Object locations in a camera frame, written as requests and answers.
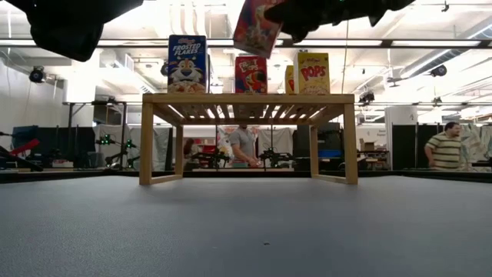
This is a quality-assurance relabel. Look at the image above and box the wooden slatted shelf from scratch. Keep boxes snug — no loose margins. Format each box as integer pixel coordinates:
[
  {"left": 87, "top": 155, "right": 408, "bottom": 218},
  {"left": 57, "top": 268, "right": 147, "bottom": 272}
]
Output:
[{"left": 138, "top": 92, "right": 359, "bottom": 186}]

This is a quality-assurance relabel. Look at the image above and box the red Froot Loops cereal box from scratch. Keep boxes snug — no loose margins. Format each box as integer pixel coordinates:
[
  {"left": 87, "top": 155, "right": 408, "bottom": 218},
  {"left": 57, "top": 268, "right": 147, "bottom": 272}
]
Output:
[
  {"left": 234, "top": 55, "right": 269, "bottom": 95},
  {"left": 232, "top": 0, "right": 288, "bottom": 60}
]

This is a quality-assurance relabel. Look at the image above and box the cardboard box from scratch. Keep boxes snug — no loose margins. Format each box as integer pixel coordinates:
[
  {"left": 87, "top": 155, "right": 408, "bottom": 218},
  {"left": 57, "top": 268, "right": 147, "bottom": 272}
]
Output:
[{"left": 359, "top": 138, "right": 380, "bottom": 153}]

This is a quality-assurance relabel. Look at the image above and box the red bar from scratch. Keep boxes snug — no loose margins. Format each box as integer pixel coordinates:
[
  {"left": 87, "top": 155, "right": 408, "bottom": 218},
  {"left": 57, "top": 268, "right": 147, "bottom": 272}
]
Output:
[{"left": 9, "top": 138, "right": 41, "bottom": 157}]

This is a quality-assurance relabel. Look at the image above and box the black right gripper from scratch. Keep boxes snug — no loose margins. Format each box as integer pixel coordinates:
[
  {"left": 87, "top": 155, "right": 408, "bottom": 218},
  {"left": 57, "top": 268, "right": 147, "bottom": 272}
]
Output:
[{"left": 264, "top": 0, "right": 416, "bottom": 43}]

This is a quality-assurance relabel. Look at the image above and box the black cabinet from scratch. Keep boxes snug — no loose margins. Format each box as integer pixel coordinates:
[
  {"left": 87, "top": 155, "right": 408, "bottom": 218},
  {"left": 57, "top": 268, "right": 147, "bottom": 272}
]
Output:
[{"left": 294, "top": 122, "right": 343, "bottom": 170}]

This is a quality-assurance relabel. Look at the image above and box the long ceiling light rail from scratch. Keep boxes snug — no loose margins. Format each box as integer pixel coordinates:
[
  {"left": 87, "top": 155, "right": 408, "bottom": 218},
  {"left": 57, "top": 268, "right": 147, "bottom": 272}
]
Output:
[{"left": 0, "top": 37, "right": 492, "bottom": 50}]

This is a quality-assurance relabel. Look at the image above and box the black partition panel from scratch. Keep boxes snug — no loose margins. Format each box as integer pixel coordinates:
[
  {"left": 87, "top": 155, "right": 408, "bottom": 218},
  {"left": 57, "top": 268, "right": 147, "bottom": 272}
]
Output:
[{"left": 391, "top": 123, "right": 449, "bottom": 172}]

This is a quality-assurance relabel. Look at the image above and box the black metal table frame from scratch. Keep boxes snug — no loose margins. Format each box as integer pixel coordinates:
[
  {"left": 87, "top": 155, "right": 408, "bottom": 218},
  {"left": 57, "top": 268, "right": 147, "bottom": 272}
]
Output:
[{"left": 0, "top": 169, "right": 492, "bottom": 182}]

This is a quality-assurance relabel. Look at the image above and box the blue Frosted Flakes cereal box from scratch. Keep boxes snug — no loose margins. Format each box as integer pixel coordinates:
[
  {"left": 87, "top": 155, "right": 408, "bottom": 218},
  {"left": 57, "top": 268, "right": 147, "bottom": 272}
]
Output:
[{"left": 167, "top": 34, "right": 209, "bottom": 95}]

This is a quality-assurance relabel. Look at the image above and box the yellow Corn Pops cereal box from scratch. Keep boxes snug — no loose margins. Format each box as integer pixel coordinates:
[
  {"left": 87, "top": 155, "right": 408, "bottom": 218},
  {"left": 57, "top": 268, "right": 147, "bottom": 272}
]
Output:
[
  {"left": 284, "top": 64, "right": 296, "bottom": 95},
  {"left": 297, "top": 52, "right": 331, "bottom": 95}
]

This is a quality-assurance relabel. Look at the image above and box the black metal stand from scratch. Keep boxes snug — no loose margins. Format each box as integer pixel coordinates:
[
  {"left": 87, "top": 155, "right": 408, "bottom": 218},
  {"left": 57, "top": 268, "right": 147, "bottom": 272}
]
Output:
[{"left": 63, "top": 100, "right": 128, "bottom": 170}]

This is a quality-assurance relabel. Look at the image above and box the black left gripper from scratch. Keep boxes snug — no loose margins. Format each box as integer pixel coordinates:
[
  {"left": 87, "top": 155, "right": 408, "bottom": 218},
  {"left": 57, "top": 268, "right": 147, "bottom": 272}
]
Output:
[{"left": 5, "top": 0, "right": 145, "bottom": 62}]

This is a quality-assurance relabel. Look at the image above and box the white curtain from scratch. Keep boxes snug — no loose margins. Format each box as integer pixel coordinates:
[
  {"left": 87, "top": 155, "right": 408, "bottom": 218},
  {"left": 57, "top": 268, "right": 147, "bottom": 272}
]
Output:
[{"left": 94, "top": 123, "right": 172, "bottom": 172}]

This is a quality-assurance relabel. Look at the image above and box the floral patterned curtain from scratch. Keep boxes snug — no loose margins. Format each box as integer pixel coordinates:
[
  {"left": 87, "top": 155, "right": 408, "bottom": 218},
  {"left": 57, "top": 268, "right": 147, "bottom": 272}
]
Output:
[{"left": 459, "top": 125, "right": 492, "bottom": 170}]

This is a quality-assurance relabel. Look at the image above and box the dark low partition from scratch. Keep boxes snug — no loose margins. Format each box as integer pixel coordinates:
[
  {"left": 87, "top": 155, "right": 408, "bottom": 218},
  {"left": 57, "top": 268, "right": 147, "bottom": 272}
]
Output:
[{"left": 11, "top": 125, "right": 95, "bottom": 169}]

